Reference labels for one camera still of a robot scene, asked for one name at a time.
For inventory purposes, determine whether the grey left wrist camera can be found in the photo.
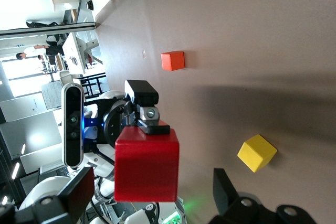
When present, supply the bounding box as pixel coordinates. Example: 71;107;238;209
61;82;86;168

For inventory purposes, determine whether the white desk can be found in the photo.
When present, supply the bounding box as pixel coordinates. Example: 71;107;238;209
62;33;88;76

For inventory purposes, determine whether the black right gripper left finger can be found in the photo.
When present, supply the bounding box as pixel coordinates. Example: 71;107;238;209
0;166;95;224

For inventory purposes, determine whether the red wooden block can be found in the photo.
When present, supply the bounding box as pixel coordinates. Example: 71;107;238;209
114;120;181;203

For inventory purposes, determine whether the brown table cover sheet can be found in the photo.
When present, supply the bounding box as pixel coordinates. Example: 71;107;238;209
93;0;336;224

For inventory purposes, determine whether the black chair frame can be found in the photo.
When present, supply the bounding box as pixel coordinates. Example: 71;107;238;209
78;72;109;98

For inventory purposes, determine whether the dark frame rail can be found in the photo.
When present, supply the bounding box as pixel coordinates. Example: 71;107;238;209
0;21;96;39

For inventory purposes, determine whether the orange wooden block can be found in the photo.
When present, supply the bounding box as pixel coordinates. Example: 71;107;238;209
161;50;185;72

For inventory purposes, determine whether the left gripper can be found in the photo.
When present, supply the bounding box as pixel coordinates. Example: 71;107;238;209
97;79;171;149

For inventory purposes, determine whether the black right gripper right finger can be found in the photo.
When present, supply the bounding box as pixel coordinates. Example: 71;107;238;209
208;168;319;224

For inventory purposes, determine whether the person in white shirt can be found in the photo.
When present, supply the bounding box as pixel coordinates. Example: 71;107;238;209
15;45;64;61

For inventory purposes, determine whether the yellow wooden block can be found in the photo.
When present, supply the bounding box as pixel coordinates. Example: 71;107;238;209
237;134;278;174

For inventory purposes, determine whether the white notice board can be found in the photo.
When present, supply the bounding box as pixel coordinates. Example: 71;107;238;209
41;80;64;110

